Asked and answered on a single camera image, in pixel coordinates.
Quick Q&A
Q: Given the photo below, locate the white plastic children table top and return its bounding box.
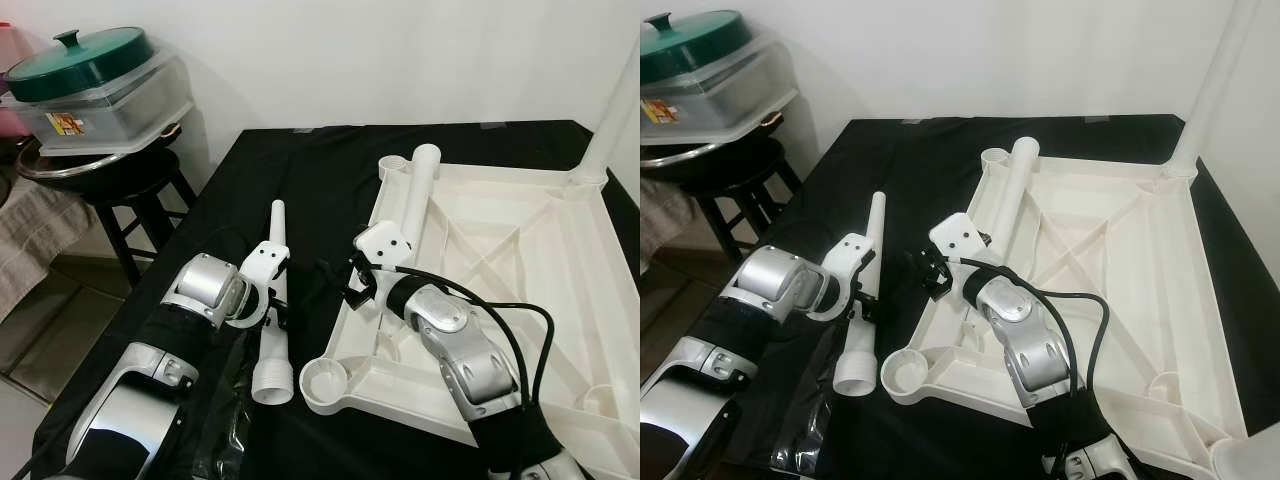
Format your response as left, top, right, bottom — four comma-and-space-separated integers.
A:
300, 150, 641, 480
880, 148, 1251, 480

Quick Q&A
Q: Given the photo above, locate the black tablecloth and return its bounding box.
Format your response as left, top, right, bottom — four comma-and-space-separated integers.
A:
30, 120, 641, 480
720, 113, 1280, 480

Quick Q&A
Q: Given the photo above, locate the dark wooden stool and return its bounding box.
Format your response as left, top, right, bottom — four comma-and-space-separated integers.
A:
85, 150, 202, 292
690, 140, 802, 264

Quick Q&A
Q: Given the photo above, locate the beige cover cloth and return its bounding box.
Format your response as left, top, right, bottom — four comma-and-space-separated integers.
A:
0, 175, 97, 322
640, 180, 702, 272

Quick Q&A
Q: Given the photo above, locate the pink plastic tub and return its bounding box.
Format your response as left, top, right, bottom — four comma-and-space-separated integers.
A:
0, 95, 37, 137

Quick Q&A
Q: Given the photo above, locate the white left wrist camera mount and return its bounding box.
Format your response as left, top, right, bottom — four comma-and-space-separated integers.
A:
238, 240, 292, 332
820, 232, 880, 324

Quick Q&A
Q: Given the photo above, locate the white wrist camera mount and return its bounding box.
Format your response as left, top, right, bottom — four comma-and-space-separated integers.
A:
928, 212, 992, 267
355, 222, 414, 272
820, 232, 880, 324
238, 240, 292, 332

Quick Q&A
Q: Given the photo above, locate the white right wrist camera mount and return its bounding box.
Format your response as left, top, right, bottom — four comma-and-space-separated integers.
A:
355, 222, 414, 272
928, 212, 992, 267

